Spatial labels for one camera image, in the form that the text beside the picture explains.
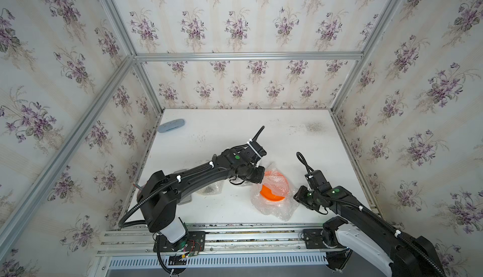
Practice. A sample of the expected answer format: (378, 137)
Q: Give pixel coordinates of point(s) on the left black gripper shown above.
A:
(260, 178)

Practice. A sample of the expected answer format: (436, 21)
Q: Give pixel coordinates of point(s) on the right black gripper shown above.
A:
(299, 198)

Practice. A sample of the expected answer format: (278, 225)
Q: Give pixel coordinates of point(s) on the bubble wrap around orange plate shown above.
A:
(283, 210)

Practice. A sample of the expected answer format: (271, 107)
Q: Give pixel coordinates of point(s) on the orange dinner plate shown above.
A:
(275, 186)

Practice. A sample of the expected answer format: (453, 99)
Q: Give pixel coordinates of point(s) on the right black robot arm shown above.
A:
(360, 230)

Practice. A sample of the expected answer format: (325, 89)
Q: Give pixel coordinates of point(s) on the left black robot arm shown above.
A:
(158, 199)

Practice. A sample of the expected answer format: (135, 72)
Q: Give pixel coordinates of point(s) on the left bubble wrapped plate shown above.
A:
(212, 189)

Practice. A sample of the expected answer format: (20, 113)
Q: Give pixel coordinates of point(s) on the grey flat block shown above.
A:
(185, 200)

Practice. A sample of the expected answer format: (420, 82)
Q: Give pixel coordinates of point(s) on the pink pen cup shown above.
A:
(137, 192)

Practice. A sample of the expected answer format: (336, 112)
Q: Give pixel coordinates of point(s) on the white vented panel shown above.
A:
(221, 261)

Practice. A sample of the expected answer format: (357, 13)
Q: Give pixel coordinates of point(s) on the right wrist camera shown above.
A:
(317, 181)

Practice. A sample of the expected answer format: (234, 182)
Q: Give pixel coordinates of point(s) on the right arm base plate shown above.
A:
(321, 239)

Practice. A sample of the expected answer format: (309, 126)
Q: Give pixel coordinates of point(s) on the aluminium front rail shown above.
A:
(219, 239)

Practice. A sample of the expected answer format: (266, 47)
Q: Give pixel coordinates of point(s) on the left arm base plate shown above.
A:
(193, 242)

